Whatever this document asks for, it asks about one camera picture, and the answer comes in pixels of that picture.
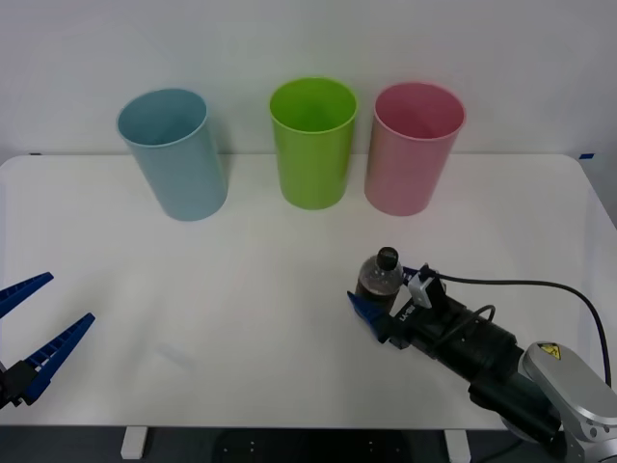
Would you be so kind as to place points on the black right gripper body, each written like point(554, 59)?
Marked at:
point(424, 333)

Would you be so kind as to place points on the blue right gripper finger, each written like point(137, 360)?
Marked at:
point(368, 311)
point(410, 274)

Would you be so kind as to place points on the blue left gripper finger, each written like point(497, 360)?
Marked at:
point(24, 291)
point(58, 354)

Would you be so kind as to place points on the dark drink bottle black cap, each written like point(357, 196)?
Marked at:
point(378, 284)

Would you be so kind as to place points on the silver and black right arm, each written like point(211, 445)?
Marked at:
point(554, 381)

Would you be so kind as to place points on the pink plastic bin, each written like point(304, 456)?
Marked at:
point(405, 178)

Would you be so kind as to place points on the white table leg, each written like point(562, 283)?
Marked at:
point(133, 443)
point(457, 446)

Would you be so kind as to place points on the green plastic bin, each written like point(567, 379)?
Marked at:
point(313, 169)

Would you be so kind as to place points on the pale blue plastic bin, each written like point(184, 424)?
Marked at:
point(183, 173)

